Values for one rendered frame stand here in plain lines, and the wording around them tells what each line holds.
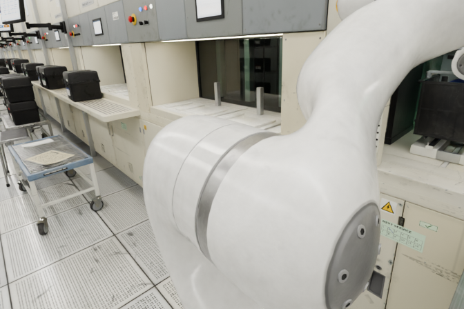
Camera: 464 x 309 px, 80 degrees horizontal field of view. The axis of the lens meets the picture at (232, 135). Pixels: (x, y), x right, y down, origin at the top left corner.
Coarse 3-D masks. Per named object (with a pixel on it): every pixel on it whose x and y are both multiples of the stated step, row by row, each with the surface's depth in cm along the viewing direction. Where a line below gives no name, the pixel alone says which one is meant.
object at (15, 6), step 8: (0, 0) 260; (8, 0) 251; (16, 0) 244; (0, 8) 263; (8, 8) 254; (16, 8) 246; (24, 8) 245; (8, 16) 256; (16, 16) 248; (24, 16) 246; (32, 24) 265; (40, 24) 267; (48, 24) 269; (64, 24) 284; (64, 32) 290
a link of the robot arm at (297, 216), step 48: (384, 0) 31; (432, 0) 30; (336, 48) 27; (384, 48) 27; (432, 48) 32; (336, 96) 21; (384, 96) 26; (240, 144) 20; (288, 144) 18; (336, 144) 17; (240, 192) 17; (288, 192) 16; (336, 192) 15; (240, 240) 16; (288, 240) 15; (336, 240) 15; (240, 288) 18; (288, 288) 15; (336, 288) 15
